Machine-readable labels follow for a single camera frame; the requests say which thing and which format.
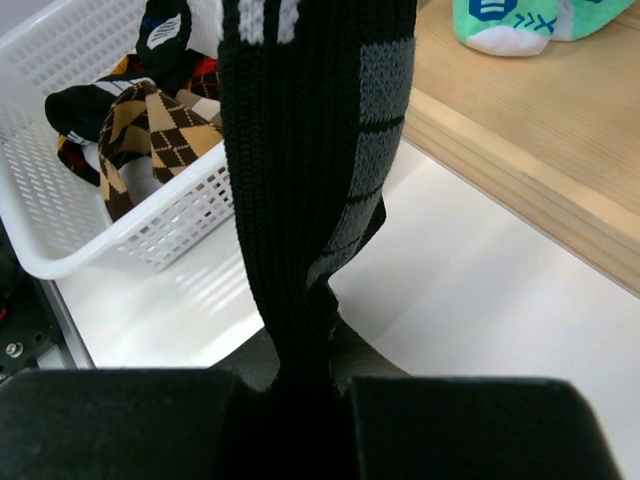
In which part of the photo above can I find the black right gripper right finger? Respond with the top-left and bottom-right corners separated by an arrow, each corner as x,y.
348,377 -> 621,479

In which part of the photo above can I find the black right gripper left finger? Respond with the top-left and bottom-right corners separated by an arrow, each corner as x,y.
1,369 -> 237,479

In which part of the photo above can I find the brown argyle sock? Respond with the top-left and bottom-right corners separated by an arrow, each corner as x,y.
97,81 -> 224,221

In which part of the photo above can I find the black grey sports sock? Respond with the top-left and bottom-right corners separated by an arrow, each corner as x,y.
217,1 -> 417,479

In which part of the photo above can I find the white plastic basket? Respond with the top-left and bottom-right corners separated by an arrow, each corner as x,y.
1,1 -> 233,280

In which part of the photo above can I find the wooden hanging rack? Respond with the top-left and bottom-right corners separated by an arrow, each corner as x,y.
405,1 -> 639,292

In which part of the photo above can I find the orange argyle sock in basket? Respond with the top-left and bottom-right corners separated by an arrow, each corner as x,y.
45,49 -> 219,186

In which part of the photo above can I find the black sock in basket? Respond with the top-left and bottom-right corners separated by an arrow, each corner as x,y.
136,0 -> 220,100

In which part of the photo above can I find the mint green sock right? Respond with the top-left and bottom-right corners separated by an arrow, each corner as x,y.
452,0 -> 559,57

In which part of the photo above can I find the mint green sock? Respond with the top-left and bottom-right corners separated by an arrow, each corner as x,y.
452,0 -> 559,57
551,0 -> 634,42

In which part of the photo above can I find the mint green sock left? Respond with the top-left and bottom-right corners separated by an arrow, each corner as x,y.
551,0 -> 634,42

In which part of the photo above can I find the aluminium mounting rail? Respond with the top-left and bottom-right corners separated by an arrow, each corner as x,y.
38,280 -> 96,369

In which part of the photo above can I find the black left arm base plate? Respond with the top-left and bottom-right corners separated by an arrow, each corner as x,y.
1,230 -> 65,382

